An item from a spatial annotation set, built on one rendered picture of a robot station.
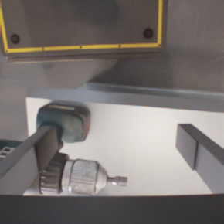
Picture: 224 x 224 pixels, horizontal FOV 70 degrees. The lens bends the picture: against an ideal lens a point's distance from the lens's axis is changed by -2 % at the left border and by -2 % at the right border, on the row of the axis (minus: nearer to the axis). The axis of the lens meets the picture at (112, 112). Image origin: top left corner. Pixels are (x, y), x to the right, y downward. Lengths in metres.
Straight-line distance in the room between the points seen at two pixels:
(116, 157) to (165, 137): 0.14
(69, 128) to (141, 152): 0.20
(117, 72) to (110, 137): 0.66
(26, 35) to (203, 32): 0.94
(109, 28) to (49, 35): 0.24
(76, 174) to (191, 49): 1.02
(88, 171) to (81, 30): 0.61
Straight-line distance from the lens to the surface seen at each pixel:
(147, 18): 0.74
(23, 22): 0.82
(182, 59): 1.11
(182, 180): 0.52
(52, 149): 0.17
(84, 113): 0.36
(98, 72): 1.04
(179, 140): 0.17
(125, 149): 0.44
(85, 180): 0.21
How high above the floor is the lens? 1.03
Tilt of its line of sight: 74 degrees down
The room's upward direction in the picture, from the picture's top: 175 degrees counter-clockwise
